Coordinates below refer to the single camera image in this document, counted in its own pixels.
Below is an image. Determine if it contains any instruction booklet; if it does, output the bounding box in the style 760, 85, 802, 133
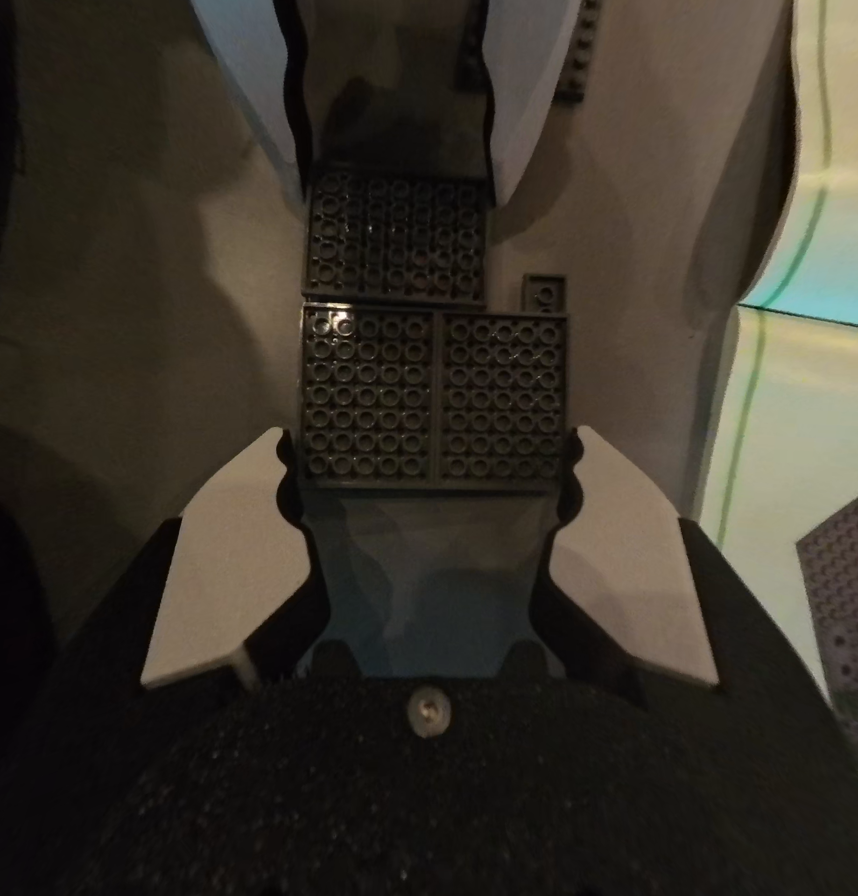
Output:
695, 0, 858, 771

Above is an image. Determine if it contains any grey toy brick plate assembly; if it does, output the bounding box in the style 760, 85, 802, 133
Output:
301, 171, 571, 491

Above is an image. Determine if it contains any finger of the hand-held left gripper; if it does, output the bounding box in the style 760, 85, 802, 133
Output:
478, 0, 585, 209
190, 0, 316, 205

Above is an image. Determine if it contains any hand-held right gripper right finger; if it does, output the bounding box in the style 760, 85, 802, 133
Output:
529, 423, 724, 694

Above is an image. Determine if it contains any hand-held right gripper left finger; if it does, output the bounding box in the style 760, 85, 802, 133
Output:
141, 427, 332, 690

